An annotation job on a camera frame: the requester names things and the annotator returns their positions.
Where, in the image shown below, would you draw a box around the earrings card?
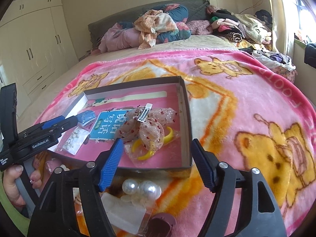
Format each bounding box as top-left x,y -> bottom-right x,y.
55,127 -> 89,156

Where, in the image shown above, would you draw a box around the yellow rings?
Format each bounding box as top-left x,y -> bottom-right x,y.
123,126 -> 182,167

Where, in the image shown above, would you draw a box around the blue square box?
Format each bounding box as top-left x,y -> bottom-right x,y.
76,110 -> 96,127

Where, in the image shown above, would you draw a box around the pearl hair clip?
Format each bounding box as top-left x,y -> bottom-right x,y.
120,179 -> 162,208

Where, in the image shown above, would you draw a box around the sheer dotted bow hair clip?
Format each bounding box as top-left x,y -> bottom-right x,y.
115,106 -> 178,152

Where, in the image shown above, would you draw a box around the white card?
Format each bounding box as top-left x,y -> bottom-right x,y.
101,193 -> 154,235

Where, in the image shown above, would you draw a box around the dark red claw clip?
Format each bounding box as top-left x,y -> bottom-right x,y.
145,213 -> 177,237

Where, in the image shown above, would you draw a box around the cream claw hair clip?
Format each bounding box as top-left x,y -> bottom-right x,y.
60,164 -> 70,171

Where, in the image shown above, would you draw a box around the person's left hand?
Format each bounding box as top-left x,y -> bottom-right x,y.
2,158 -> 62,208

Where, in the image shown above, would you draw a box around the beige bed sheet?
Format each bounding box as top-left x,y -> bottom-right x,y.
17,35 -> 237,131

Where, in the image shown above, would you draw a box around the pink cartoon fleece blanket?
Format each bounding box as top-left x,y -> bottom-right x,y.
39,49 -> 315,236

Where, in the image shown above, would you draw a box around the shallow dark cardboard box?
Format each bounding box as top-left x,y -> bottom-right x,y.
48,75 -> 193,178

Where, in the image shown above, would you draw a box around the cream built-in wardrobe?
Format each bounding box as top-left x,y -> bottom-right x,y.
1,0 -> 78,116

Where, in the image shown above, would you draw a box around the pink pillow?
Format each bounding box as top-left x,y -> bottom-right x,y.
98,23 -> 140,53

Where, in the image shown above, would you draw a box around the floral laundry basket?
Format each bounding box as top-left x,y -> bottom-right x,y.
251,50 -> 297,83

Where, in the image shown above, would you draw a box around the mauve fuzzy pillow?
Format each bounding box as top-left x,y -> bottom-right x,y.
186,20 -> 213,35

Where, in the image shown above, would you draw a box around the pile of clothes on bed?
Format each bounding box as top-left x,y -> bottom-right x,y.
206,5 -> 273,50

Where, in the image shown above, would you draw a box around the orange floral cloth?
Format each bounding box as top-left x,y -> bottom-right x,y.
133,10 -> 178,49

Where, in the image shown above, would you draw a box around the black jacket on windowsill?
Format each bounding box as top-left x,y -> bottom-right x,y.
304,43 -> 316,69

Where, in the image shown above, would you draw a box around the dark blue floral quilt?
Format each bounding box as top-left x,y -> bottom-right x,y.
119,4 -> 191,44

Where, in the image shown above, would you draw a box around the dark grey headboard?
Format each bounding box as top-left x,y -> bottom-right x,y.
88,0 -> 210,49

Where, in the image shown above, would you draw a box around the cream curtain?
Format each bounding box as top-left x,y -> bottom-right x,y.
270,0 -> 298,57

